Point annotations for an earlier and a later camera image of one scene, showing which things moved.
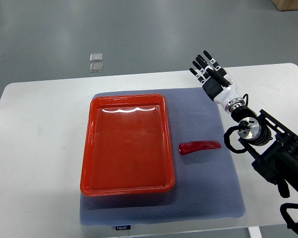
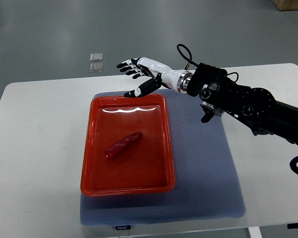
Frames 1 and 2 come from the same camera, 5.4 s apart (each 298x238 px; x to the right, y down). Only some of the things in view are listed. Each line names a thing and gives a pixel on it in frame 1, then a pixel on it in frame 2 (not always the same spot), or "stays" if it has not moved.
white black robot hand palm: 222,92 → 169,77
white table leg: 255,232 stays
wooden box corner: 290,5 stays
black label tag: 122,227 stays
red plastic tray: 128,147 stays
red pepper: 186,148 → 122,144
